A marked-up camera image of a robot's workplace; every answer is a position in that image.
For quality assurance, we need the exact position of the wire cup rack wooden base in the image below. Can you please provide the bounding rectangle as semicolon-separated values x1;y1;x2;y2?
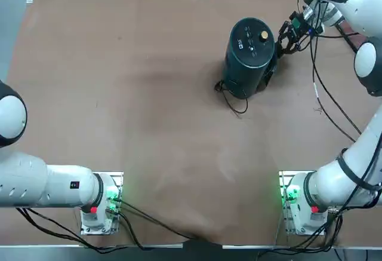
334;20;363;54

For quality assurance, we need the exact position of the black fryer power cable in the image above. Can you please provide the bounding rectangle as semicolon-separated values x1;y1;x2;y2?
214;80;249;115

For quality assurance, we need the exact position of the black arm cable white tag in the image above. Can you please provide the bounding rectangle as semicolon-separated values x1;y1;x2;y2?
309;27;363;142

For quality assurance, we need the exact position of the black mount block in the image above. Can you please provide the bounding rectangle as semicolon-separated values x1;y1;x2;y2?
182;239;223;261

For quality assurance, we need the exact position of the dark green air fryer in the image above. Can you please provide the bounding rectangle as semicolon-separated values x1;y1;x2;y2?
222;17;276;100

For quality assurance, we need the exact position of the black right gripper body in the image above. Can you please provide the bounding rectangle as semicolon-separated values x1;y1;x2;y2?
288;10;310;35

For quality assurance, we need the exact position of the black base cable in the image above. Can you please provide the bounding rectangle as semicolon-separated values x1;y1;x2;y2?
14;207;144;254
118;199;215;242
256;205;344;261

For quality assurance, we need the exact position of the aluminium table edge strip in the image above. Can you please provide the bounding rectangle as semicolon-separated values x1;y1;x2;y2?
222;244;382;251

